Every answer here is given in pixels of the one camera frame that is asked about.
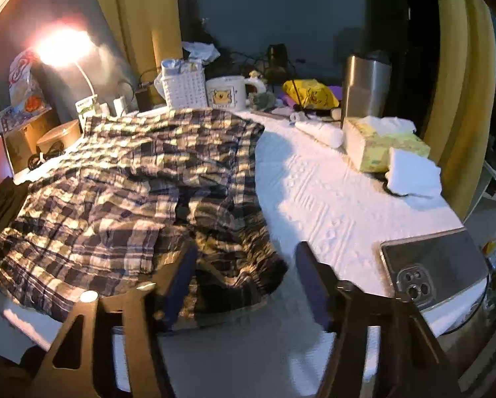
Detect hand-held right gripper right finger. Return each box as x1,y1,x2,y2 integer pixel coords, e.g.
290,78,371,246
295,241,460,398

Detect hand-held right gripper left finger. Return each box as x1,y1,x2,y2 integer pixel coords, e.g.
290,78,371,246
30,240,199,398

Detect plaid pants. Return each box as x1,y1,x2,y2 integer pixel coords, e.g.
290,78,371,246
0,108,290,324

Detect white textured table cover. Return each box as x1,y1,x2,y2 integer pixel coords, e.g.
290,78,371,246
0,108,489,398

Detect smartphone in clear case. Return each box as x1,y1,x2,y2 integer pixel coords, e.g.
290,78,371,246
381,227,490,311

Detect yellow tissue box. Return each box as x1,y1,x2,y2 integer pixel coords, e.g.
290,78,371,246
342,116,431,172

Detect folded white tissue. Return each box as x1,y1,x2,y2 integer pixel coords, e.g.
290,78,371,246
387,147,443,197

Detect rolled white cloth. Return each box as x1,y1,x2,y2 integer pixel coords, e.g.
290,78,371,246
293,120,345,149

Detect grey plush toy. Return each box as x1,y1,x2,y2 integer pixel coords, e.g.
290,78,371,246
248,91,278,112

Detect brown plastic bowl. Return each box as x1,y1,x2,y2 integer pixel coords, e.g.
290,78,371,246
36,119,83,154

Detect yellow plastic bag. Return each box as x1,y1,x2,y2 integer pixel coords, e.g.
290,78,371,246
282,79,341,110

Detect black charger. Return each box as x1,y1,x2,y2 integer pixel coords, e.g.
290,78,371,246
135,87,154,111

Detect stainless steel tumbler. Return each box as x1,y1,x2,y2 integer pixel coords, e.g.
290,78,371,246
340,52,393,129

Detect green white milk carton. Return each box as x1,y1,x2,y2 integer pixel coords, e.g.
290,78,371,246
75,96,99,127

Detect white mug with bear print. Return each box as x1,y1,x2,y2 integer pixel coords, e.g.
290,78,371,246
206,75,267,110

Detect white perforated basket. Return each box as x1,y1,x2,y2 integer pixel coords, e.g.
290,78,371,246
161,58,209,110

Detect cardboard box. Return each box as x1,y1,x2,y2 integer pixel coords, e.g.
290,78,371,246
3,110,62,170

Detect crumpled white plastic bag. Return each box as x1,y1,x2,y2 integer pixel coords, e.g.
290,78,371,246
182,41,221,65

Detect blue snack bag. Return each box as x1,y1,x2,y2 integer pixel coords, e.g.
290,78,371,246
8,47,52,112

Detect yellow curtain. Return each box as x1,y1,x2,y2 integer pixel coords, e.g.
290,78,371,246
422,0,496,220
86,0,182,108

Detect white desk lamp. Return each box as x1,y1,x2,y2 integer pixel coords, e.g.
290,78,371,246
32,25,108,117

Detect bundled black cable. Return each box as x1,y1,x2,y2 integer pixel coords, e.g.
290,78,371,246
26,141,66,170

